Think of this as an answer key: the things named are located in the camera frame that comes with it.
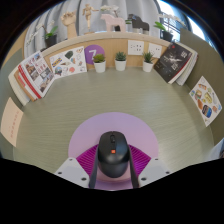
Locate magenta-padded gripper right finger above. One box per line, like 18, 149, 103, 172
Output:
128, 144, 172, 189

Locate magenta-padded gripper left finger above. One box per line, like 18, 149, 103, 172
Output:
54, 144, 100, 190

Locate black computer mouse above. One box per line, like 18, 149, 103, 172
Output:
97, 130, 130, 179

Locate pink purple mouse pad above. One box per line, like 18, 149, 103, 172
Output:
67, 111, 160, 192

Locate pale pink card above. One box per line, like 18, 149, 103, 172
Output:
0, 96, 25, 148

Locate food sticker sheet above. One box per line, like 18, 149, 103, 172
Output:
188, 75, 223, 128

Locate white and brown books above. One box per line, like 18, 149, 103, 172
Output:
7, 64, 38, 107

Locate red spine magazine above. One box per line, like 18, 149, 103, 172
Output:
17, 50, 55, 100

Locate small succulent white pot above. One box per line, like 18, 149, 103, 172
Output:
92, 53, 107, 74
114, 50, 128, 72
142, 51, 155, 73

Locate white book stack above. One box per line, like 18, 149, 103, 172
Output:
174, 46, 199, 87

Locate white picture sticker sheet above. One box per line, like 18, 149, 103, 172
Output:
49, 46, 88, 79

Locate black cover book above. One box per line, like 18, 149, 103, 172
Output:
153, 42, 193, 85

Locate green felt desk partition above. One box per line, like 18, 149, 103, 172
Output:
0, 48, 24, 158
179, 28, 224, 144

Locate round purple number sign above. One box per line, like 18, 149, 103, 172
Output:
83, 44, 106, 65

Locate white orchid black pot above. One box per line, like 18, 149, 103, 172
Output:
25, 19, 59, 48
99, 4, 121, 17
153, 13, 186, 43

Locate wooden back shelf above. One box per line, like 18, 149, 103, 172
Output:
39, 31, 172, 69

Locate dark horse figure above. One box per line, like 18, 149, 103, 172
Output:
127, 13, 150, 34

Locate wooden hand model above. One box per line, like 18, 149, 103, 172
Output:
60, 11, 78, 40

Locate pink horse figure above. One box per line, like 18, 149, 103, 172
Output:
100, 13, 127, 33

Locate window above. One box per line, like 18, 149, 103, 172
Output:
156, 0, 214, 44

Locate wooden mannequin figure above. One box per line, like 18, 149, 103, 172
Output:
82, 3, 100, 34

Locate grey curtain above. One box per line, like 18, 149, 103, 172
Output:
24, 0, 161, 51

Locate white wall socket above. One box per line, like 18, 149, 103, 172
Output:
127, 39, 146, 56
147, 42, 163, 59

